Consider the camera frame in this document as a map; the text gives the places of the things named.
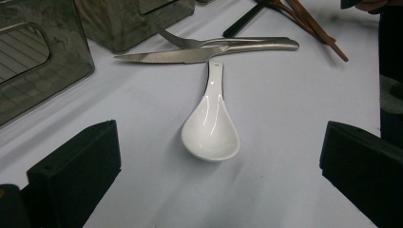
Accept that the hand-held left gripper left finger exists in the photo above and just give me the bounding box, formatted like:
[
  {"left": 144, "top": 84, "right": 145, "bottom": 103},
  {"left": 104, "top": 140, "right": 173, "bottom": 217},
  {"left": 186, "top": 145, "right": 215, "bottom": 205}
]
[{"left": 27, "top": 120, "right": 122, "bottom": 228}]

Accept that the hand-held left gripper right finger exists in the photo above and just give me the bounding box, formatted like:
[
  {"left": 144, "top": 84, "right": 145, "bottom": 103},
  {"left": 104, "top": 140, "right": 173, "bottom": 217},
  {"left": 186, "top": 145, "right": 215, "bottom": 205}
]
[{"left": 319, "top": 121, "right": 403, "bottom": 228}]

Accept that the brown wooden chopstick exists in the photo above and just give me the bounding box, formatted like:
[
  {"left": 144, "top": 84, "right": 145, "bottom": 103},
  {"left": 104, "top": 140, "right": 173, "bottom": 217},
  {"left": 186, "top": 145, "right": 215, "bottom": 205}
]
[{"left": 286, "top": 0, "right": 350, "bottom": 63}]

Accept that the black chopstick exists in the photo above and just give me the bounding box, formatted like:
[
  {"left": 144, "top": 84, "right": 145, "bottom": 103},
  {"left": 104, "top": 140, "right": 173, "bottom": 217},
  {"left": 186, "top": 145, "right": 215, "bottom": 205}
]
[
  {"left": 226, "top": 2, "right": 266, "bottom": 39},
  {"left": 222, "top": 1, "right": 262, "bottom": 38}
]

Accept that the grey translucent bin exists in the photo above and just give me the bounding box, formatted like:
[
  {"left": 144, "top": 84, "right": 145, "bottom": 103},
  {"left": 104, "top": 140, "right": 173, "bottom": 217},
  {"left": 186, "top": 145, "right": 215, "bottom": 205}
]
[
  {"left": 74, "top": 0, "right": 196, "bottom": 53},
  {"left": 0, "top": 0, "right": 96, "bottom": 127}
]

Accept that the white ceramic spoon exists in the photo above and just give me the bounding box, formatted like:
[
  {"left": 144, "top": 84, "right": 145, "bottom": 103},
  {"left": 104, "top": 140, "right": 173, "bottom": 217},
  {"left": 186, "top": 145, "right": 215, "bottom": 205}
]
[{"left": 181, "top": 60, "right": 240, "bottom": 163}]

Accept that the white table cover sheet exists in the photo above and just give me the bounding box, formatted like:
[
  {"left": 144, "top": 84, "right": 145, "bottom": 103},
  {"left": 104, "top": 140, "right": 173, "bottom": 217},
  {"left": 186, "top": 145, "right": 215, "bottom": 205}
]
[{"left": 0, "top": 0, "right": 381, "bottom": 228}]

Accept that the steel fork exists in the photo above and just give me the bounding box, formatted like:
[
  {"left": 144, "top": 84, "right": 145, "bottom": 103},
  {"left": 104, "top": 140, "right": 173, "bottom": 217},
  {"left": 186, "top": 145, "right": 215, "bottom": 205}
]
[{"left": 155, "top": 25, "right": 291, "bottom": 50}]

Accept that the steel knife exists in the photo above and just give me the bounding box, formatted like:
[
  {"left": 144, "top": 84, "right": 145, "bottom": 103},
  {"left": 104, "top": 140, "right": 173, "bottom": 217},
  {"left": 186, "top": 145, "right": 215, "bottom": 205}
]
[{"left": 113, "top": 39, "right": 300, "bottom": 65}]

